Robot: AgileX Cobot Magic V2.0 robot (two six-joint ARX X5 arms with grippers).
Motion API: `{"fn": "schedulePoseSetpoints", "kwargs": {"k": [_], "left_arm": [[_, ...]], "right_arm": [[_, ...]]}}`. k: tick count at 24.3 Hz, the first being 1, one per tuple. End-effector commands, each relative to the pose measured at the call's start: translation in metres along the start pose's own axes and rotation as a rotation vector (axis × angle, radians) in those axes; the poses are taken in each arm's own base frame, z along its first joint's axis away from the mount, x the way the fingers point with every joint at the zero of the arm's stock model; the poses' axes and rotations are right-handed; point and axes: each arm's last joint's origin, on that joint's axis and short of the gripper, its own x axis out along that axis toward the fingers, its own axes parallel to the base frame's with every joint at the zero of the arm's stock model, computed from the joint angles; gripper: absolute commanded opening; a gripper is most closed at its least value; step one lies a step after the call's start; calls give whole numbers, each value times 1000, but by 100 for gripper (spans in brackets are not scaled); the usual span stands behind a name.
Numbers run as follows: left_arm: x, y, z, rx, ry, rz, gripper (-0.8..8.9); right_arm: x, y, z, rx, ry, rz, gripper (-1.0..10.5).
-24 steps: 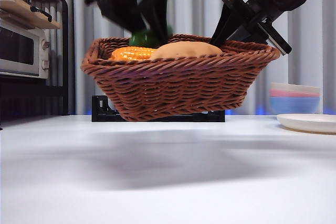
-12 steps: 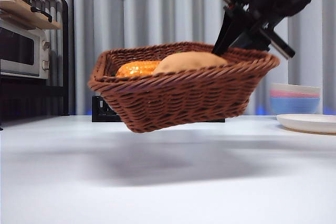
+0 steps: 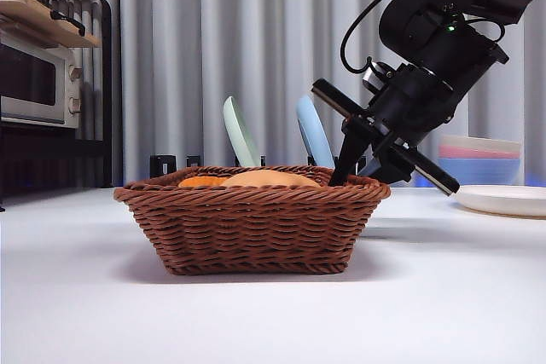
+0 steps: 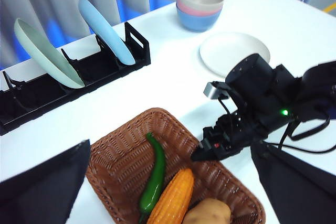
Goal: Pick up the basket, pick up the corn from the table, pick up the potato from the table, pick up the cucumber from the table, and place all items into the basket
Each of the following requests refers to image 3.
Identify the tan plastic potato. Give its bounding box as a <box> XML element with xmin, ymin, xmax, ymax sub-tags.
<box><xmin>220</xmin><ymin>169</ymin><xmax>322</xmax><ymax>189</ymax></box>

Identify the brown wicker basket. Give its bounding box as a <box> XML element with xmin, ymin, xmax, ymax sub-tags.
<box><xmin>113</xmin><ymin>165</ymin><xmax>392</xmax><ymax>276</ymax></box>

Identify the orange plastic corn cob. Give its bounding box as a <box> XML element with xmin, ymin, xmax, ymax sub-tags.
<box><xmin>177</xmin><ymin>175</ymin><xmax>231</xmax><ymax>189</ymax></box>

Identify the pale blue plate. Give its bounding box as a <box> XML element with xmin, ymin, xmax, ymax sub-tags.
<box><xmin>295</xmin><ymin>95</ymin><xmax>336</xmax><ymax>170</ymax></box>

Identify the pink bowl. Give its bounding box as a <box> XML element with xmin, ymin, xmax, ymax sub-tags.
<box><xmin>439</xmin><ymin>145</ymin><xmax>521</xmax><ymax>161</ymax></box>

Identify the blue bowl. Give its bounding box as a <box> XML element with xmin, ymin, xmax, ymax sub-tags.
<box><xmin>438</xmin><ymin>157</ymin><xmax>522</xmax><ymax>188</ymax></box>

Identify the pale green plate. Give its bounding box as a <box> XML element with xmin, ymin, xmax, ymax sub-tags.
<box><xmin>222</xmin><ymin>95</ymin><xmax>259</xmax><ymax>168</ymax></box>

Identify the white plate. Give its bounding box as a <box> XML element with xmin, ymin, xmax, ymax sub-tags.
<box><xmin>454</xmin><ymin>184</ymin><xmax>546</xmax><ymax>217</ymax></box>

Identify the grey curtain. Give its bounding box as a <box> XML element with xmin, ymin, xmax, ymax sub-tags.
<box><xmin>0</xmin><ymin>0</ymin><xmax>546</xmax><ymax>188</ymax></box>

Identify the black plate rack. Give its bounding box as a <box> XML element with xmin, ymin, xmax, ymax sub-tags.
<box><xmin>148</xmin><ymin>153</ymin><xmax>368</xmax><ymax>178</ymax></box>

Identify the silver toaster oven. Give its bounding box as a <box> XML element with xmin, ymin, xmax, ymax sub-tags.
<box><xmin>0</xmin><ymin>33</ymin><xmax>83</xmax><ymax>130</ymax></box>

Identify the pale grey camera box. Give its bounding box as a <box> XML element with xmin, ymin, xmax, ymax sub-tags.
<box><xmin>361</xmin><ymin>60</ymin><xmax>396</xmax><ymax>95</ymax></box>

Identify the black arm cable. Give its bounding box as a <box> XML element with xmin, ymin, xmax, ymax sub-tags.
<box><xmin>340</xmin><ymin>0</ymin><xmax>434</xmax><ymax>75</ymax></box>

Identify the black metal shelf frame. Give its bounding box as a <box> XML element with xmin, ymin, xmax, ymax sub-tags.
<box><xmin>0</xmin><ymin>0</ymin><xmax>114</xmax><ymax>211</ymax></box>

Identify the wooden board with black handle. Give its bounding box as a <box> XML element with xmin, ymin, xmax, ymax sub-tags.
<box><xmin>0</xmin><ymin>0</ymin><xmax>102</xmax><ymax>49</ymax></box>

